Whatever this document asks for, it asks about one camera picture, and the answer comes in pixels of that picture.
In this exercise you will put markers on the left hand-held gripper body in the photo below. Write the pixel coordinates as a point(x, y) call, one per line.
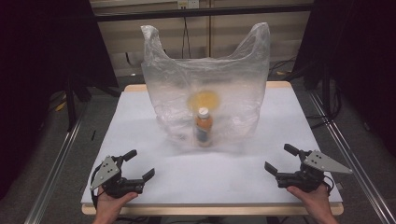
point(118, 185)

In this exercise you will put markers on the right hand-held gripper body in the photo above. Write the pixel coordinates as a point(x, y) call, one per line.
point(308, 174)

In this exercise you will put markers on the orange drink bottle white cap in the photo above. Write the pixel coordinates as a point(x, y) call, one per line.
point(204, 127)

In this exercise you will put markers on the clear plastic bag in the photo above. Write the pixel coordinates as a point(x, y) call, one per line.
point(174, 81)

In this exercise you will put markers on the person's left hand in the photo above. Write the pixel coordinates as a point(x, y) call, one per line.
point(113, 203)

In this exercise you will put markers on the person's right hand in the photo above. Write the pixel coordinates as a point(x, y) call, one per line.
point(313, 200)

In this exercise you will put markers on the small black floor item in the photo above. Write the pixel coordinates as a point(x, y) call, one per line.
point(93, 135)

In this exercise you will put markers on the black metal stand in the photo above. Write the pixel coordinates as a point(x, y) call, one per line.
point(326, 90)
point(71, 102)

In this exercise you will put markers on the round yellow object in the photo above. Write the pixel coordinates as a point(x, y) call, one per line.
point(204, 99)

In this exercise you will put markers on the black curtain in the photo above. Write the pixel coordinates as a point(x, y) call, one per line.
point(364, 62)
point(37, 62)

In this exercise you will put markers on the black horizontal bar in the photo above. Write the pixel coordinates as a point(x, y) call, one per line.
point(202, 12)

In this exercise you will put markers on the white power outlet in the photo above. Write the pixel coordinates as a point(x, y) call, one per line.
point(188, 3)

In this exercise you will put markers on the metal floor rail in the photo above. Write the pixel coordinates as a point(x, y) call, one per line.
point(351, 155)
point(53, 174)

